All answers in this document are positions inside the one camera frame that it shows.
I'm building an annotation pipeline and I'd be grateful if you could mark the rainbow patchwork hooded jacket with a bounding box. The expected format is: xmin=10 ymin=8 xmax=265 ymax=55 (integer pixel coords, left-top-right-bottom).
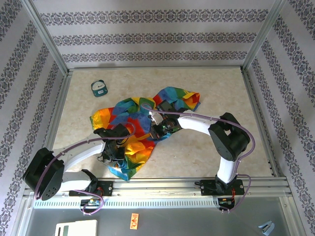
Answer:
xmin=90 ymin=86 xmax=201 ymax=182

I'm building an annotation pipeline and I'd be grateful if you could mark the small teal scale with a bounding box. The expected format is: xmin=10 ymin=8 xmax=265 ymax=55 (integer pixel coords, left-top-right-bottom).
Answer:
xmin=91 ymin=79 xmax=109 ymax=98

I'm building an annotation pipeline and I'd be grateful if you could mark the orange printed card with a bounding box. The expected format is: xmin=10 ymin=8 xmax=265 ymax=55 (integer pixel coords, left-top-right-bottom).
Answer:
xmin=130 ymin=213 xmax=140 ymax=231

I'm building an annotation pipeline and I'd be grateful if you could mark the grey metal shelf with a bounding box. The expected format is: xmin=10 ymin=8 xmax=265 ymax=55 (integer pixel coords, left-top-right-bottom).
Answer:
xmin=23 ymin=204 xmax=296 ymax=236

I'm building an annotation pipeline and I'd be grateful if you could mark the white flat device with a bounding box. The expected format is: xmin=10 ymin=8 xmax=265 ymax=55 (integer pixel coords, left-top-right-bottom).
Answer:
xmin=54 ymin=220 xmax=98 ymax=236

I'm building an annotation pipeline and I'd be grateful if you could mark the grey-blue plastic clip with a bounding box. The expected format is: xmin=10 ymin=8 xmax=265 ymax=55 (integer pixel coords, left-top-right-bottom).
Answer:
xmin=258 ymin=220 xmax=275 ymax=234

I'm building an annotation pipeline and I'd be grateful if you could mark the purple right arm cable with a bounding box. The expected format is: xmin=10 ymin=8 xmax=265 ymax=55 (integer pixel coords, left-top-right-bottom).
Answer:
xmin=140 ymin=102 xmax=256 ymax=214

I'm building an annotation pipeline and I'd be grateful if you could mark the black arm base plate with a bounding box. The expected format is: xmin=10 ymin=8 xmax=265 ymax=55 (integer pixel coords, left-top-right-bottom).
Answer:
xmin=200 ymin=179 xmax=245 ymax=197
xmin=68 ymin=180 xmax=114 ymax=197

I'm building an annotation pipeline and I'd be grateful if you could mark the aluminium frame crossbar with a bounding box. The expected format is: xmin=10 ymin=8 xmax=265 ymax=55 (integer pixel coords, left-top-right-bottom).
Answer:
xmin=66 ymin=65 xmax=244 ymax=72

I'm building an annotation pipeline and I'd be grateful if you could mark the aluminium table side rail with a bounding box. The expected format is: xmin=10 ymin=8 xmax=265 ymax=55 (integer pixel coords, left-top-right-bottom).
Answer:
xmin=36 ymin=72 xmax=73 ymax=173
xmin=241 ymin=70 xmax=284 ymax=177

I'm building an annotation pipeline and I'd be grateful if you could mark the aluminium mounting rail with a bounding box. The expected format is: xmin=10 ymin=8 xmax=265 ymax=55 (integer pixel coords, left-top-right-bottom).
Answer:
xmin=23 ymin=177 xmax=293 ymax=198

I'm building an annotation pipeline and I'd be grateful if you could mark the small wired circuit board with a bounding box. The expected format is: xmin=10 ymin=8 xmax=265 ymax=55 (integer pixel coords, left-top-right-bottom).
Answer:
xmin=80 ymin=199 xmax=104 ymax=207
xmin=218 ymin=198 xmax=236 ymax=207

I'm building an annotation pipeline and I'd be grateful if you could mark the white slotted cable duct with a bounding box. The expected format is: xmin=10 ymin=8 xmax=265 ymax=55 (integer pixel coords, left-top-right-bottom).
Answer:
xmin=33 ymin=198 xmax=237 ymax=209

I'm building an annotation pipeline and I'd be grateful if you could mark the aluminium frame post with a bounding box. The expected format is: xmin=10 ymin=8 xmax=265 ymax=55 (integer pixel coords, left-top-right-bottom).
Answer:
xmin=241 ymin=0 xmax=288 ymax=73
xmin=21 ymin=0 xmax=69 ymax=76

